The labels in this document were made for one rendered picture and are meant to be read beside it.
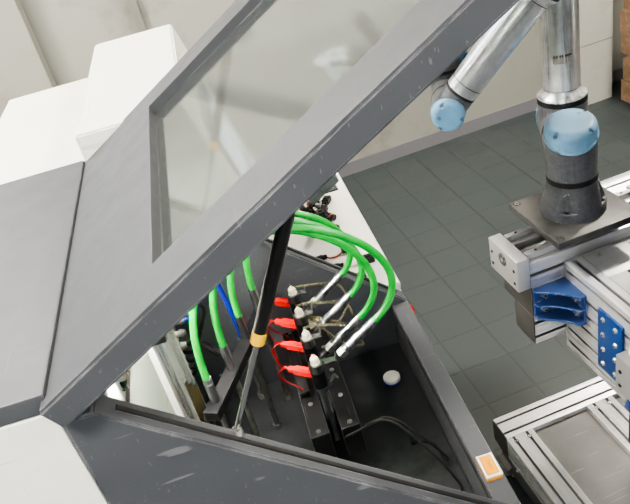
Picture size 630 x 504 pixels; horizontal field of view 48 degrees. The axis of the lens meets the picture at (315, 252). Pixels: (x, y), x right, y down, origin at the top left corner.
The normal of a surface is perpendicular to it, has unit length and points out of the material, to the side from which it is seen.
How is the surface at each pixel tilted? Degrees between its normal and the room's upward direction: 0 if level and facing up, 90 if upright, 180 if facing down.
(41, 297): 0
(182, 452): 90
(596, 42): 90
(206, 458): 90
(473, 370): 0
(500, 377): 0
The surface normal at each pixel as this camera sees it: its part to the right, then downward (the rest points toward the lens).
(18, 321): -0.22, -0.81
